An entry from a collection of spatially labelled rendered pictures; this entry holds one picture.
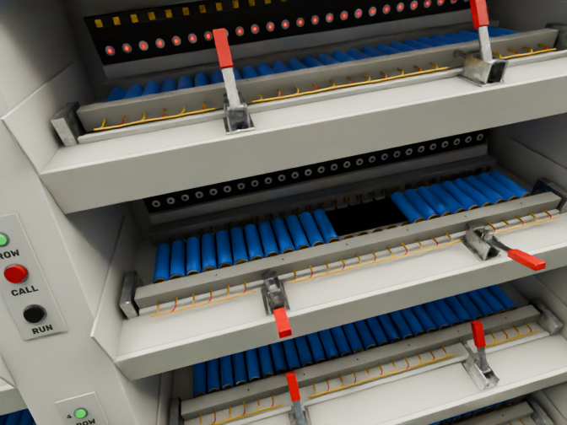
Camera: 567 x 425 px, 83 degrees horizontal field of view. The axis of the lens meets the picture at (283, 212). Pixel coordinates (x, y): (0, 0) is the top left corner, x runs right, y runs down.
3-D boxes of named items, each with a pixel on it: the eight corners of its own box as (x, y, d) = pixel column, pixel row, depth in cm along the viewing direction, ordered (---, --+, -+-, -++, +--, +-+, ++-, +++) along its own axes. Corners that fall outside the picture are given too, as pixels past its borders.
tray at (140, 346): (591, 259, 43) (632, 203, 37) (129, 381, 36) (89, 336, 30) (485, 181, 59) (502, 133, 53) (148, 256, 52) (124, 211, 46)
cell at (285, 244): (284, 226, 47) (295, 256, 42) (272, 228, 47) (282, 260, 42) (283, 216, 46) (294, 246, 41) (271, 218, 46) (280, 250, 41)
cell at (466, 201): (449, 189, 50) (477, 213, 45) (438, 191, 50) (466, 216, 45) (451, 179, 49) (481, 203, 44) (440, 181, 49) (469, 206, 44)
